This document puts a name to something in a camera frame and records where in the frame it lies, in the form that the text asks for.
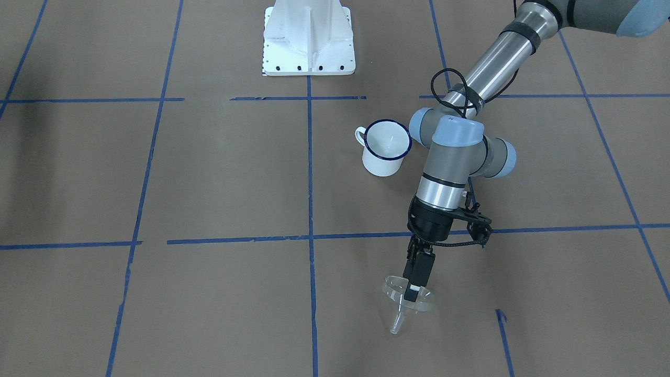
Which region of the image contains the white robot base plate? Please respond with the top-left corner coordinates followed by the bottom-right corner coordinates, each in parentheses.
top-left (262, 1), bottom-right (356, 76)

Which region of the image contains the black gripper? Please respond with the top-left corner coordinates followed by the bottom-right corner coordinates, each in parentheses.
top-left (403, 196), bottom-right (454, 302)

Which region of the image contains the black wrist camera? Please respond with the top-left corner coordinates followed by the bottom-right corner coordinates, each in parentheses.
top-left (451, 203), bottom-right (493, 247)

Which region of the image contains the white enamel mug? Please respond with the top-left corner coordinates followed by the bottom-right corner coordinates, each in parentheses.
top-left (354, 119), bottom-right (412, 177)

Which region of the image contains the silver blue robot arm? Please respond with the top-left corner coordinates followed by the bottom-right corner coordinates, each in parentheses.
top-left (401, 1), bottom-right (668, 302)

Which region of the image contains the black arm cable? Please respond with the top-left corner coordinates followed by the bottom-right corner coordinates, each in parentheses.
top-left (407, 68), bottom-right (519, 249)

